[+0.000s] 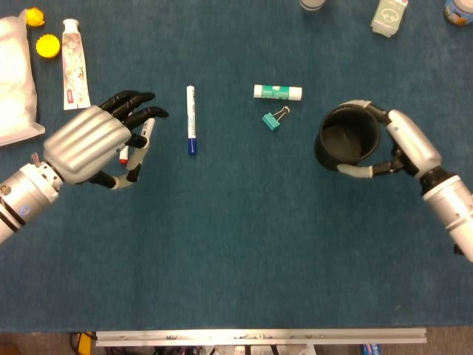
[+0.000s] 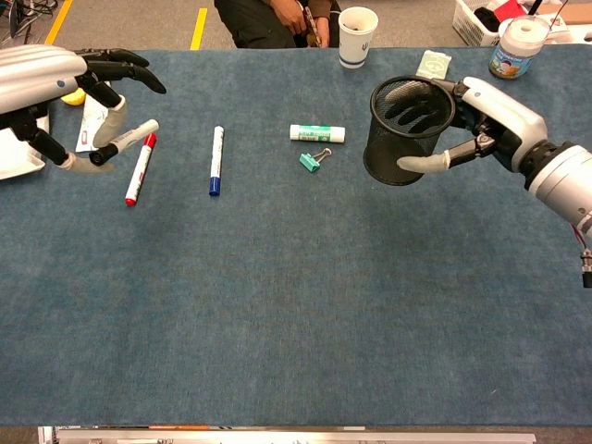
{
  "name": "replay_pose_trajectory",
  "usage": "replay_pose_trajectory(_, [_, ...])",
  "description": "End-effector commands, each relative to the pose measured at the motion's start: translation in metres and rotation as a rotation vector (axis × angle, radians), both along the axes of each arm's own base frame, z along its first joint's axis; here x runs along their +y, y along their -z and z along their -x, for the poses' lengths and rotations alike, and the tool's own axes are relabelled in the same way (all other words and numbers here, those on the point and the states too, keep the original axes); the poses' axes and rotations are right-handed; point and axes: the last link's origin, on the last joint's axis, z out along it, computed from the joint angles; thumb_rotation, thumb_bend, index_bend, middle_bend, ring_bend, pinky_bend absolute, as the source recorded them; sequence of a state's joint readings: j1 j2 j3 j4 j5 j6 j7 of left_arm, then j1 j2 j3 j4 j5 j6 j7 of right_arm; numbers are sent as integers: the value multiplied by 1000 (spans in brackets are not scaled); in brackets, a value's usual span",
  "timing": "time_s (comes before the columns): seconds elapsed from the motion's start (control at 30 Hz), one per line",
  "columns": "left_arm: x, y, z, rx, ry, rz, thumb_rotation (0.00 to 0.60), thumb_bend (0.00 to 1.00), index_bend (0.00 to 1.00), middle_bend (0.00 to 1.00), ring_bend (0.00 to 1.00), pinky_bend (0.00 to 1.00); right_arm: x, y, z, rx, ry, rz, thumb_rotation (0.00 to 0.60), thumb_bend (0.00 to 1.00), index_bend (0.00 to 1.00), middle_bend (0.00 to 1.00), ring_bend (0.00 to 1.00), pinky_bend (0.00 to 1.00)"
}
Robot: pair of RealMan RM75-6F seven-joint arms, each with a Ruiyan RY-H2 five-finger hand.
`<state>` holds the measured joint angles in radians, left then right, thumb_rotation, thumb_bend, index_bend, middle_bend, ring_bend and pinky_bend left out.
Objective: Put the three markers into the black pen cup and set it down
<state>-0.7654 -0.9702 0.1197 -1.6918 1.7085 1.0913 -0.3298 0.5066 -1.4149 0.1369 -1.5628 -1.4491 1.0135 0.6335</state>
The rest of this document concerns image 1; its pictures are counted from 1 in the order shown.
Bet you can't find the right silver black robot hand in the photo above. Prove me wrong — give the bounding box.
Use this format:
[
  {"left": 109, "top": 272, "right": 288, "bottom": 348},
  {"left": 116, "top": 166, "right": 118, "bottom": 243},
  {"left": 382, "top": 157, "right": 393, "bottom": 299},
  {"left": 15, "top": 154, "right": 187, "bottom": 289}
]
[{"left": 336, "top": 98, "right": 443, "bottom": 181}]

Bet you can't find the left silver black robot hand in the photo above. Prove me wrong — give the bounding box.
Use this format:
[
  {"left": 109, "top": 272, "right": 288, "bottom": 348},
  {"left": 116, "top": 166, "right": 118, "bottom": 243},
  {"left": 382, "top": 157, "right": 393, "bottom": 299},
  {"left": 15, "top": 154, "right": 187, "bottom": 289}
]
[{"left": 43, "top": 89, "right": 170, "bottom": 190}]

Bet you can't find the black capped whiteboard marker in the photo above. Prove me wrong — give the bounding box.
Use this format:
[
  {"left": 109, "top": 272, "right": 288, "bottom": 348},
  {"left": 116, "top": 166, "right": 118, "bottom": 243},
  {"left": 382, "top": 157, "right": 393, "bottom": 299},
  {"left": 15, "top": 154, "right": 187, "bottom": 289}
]
[{"left": 140, "top": 118, "right": 157, "bottom": 143}]

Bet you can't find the black mesh pen holder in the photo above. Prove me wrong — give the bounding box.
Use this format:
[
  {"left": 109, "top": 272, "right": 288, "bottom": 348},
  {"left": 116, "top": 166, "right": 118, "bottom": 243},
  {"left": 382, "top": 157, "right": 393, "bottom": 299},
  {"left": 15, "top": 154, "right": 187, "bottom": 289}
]
[{"left": 314, "top": 104, "right": 381, "bottom": 172}]

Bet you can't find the blue capped whiteboard marker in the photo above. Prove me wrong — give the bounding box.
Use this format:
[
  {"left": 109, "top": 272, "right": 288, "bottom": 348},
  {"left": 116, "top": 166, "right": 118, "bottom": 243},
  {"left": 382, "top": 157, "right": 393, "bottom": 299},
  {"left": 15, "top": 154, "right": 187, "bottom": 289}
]
[{"left": 186, "top": 84, "right": 198, "bottom": 155}]

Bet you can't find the floral white cream tube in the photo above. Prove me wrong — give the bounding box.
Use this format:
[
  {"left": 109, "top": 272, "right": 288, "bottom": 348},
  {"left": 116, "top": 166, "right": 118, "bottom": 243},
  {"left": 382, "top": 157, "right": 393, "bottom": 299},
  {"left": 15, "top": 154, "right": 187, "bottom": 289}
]
[{"left": 61, "top": 18, "right": 92, "bottom": 111}]

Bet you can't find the white plastic bag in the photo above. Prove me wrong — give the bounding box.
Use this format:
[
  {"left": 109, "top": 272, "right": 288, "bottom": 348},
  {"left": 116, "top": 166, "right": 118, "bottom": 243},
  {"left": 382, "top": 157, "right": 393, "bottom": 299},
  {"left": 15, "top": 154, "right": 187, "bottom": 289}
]
[{"left": 0, "top": 9, "right": 46, "bottom": 147}]

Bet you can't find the yellow ridged round cap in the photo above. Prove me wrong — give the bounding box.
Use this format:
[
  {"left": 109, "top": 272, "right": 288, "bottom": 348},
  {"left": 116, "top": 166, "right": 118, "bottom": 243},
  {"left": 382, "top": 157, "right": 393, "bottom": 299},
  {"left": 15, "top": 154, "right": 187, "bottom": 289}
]
[{"left": 35, "top": 34, "right": 61, "bottom": 59}]

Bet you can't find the yellow lemon shaped toy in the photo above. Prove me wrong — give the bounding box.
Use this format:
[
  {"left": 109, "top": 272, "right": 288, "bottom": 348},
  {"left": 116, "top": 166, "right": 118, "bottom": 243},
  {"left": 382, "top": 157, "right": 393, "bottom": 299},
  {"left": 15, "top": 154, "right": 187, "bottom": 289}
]
[{"left": 25, "top": 7, "right": 46, "bottom": 27}]

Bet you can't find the cartoon label plastic jar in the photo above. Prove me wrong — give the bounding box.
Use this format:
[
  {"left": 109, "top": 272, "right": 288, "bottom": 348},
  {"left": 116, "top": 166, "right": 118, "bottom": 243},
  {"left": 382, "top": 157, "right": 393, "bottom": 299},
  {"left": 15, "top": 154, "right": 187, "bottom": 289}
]
[{"left": 443, "top": 0, "right": 473, "bottom": 26}]

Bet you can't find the teal binder clip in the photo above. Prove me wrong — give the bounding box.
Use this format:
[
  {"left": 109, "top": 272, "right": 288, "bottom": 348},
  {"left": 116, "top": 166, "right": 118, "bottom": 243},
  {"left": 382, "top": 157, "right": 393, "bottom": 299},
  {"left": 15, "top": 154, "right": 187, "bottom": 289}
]
[{"left": 262, "top": 106, "right": 291, "bottom": 132}]

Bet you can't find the green white glue stick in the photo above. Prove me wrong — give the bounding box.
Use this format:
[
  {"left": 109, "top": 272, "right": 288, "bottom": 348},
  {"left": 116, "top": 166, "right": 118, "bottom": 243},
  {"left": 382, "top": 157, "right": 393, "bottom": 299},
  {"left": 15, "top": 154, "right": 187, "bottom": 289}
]
[{"left": 253, "top": 84, "right": 303, "bottom": 101}]

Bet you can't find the blue felt table mat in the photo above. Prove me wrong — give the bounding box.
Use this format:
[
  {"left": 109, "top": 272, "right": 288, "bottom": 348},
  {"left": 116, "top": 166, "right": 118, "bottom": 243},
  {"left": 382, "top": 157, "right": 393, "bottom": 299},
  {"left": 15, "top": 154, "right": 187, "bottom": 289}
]
[{"left": 0, "top": 0, "right": 473, "bottom": 332}]

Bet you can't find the yellow object under table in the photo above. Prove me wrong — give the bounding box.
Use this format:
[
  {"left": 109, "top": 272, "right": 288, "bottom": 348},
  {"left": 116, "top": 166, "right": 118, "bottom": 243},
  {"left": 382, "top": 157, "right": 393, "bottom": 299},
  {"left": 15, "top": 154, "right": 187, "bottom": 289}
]
[{"left": 75, "top": 331, "right": 95, "bottom": 355}]

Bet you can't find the aluminium profile rail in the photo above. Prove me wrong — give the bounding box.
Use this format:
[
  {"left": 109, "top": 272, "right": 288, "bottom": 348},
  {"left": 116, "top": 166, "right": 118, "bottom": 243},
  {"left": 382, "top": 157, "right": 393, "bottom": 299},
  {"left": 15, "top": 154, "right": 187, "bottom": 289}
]
[{"left": 95, "top": 328, "right": 428, "bottom": 348}]

